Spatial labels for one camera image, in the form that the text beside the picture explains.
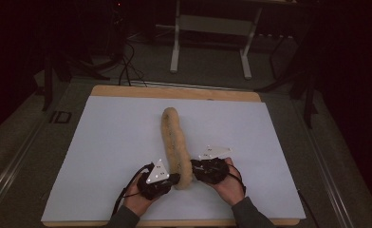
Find black stand with long legs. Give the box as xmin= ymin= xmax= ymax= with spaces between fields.
xmin=253 ymin=31 xmax=320 ymax=129

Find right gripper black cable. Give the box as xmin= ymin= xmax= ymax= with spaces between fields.
xmin=226 ymin=164 xmax=321 ymax=228

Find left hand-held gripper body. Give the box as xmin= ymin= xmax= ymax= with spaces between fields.
xmin=136 ymin=159 xmax=173 ymax=201

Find wooden figure-eight board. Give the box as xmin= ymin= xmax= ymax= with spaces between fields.
xmin=160 ymin=106 xmax=194 ymax=191

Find black stand with angled legs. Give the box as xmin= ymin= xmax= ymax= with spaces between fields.
xmin=41 ymin=47 xmax=111 ymax=112

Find metal floor rail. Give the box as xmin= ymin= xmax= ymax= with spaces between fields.
xmin=296 ymin=101 xmax=356 ymax=228
xmin=0 ymin=120 xmax=49 ymax=217

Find white metal stand frame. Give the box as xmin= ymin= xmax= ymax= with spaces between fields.
xmin=169 ymin=0 xmax=264 ymax=80

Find white work board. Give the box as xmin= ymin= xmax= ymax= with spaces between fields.
xmin=41 ymin=95 xmax=307 ymax=222

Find person's right hand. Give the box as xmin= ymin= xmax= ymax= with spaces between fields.
xmin=211 ymin=157 xmax=246 ymax=207

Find person's left hand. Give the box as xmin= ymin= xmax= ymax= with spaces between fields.
xmin=123 ymin=182 xmax=161 ymax=218

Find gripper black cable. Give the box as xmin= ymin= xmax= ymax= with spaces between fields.
xmin=111 ymin=162 xmax=155 ymax=218
xmin=226 ymin=164 xmax=321 ymax=228

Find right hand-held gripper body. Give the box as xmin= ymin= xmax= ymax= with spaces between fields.
xmin=195 ymin=145 xmax=233 ymax=184

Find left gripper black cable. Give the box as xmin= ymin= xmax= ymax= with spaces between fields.
xmin=111 ymin=162 xmax=155 ymax=218

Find black floor cables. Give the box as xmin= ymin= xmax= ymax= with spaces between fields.
xmin=117 ymin=41 xmax=149 ymax=88

